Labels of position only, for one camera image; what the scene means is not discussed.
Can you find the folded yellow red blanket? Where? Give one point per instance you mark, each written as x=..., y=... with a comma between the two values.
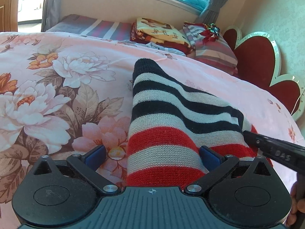
x=145, y=30

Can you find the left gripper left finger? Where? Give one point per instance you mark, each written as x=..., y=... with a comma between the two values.
x=95, y=157

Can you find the red heart-shaped headboard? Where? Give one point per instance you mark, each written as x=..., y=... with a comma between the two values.
x=259, y=63

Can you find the striped pillow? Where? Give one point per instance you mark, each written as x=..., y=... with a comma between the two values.
x=209, y=47

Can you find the striped knit sweater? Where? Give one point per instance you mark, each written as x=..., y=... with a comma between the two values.
x=170, y=123

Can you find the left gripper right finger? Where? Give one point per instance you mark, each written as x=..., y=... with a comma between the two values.
x=210, y=159

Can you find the person's right hand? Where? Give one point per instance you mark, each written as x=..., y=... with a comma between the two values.
x=291, y=219

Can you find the wooden door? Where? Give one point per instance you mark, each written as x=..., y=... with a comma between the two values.
x=9, y=15

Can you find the pink floral quilt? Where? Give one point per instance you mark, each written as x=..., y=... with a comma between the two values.
x=63, y=94

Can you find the grey left curtain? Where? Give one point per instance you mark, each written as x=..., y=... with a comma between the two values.
x=50, y=14

